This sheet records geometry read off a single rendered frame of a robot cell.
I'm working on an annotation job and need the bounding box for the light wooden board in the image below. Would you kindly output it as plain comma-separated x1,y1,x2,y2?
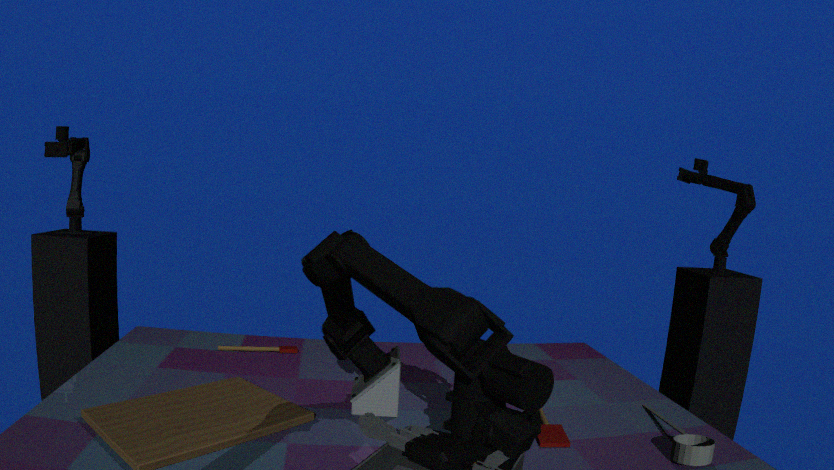
81,376,315,470

